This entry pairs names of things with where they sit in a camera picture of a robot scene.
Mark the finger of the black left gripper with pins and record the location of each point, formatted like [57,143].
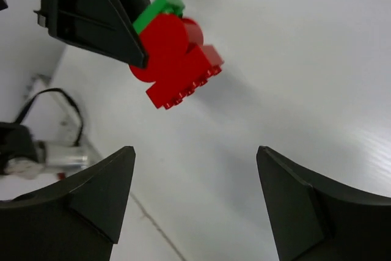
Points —
[101,26]

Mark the red long brick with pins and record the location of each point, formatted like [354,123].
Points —
[192,70]

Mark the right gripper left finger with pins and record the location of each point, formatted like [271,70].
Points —
[77,218]

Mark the green lego base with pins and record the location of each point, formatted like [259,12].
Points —
[156,7]

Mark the red flower picture lego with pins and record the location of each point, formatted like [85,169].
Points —
[166,39]

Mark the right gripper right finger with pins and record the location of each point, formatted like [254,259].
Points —
[314,217]

